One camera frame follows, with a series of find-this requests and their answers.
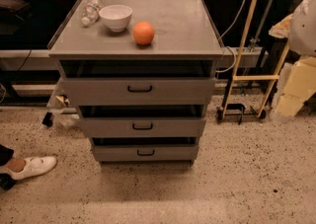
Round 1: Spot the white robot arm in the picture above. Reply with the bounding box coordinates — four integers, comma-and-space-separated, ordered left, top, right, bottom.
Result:
269, 0, 316, 123

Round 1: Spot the white ceramic bowl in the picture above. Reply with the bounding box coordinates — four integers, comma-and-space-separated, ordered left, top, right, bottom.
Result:
99, 5, 133, 32

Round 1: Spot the black chair caster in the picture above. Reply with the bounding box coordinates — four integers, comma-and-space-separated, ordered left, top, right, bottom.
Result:
0, 174, 16, 190

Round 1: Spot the white sneaker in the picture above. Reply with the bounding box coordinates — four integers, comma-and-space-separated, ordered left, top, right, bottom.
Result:
0, 156, 57, 180

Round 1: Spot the yellow frame cart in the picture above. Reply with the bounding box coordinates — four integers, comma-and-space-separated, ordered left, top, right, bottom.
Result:
215, 0, 316, 125

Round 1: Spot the orange fruit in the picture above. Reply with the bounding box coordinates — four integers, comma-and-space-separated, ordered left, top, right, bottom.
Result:
133, 22, 155, 45

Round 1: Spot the grey top drawer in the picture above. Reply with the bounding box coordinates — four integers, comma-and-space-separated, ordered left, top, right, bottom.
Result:
60, 78, 214, 106

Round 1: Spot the grey bottom drawer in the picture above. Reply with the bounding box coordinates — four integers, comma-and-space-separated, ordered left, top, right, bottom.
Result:
92, 145, 198, 162

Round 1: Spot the grey drawer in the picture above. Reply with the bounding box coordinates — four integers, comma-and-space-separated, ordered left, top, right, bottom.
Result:
79, 118, 205, 138
92, 145, 198, 162
60, 78, 214, 106

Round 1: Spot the grey drawer cabinet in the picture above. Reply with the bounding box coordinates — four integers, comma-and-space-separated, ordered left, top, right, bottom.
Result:
46, 0, 226, 167

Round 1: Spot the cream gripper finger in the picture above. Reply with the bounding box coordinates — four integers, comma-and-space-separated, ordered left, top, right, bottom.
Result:
272, 57, 316, 123

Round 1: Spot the black trouser leg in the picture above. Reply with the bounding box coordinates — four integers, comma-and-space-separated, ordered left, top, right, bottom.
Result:
0, 144, 14, 166

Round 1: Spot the dark bag on shelf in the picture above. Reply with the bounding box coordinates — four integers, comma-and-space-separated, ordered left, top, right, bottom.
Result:
0, 0, 32, 35

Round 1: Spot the white power cable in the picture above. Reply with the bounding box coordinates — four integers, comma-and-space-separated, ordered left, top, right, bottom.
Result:
215, 0, 249, 74

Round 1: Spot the clear plastic bin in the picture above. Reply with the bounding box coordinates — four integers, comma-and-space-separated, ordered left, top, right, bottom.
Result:
46, 80, 79, 128

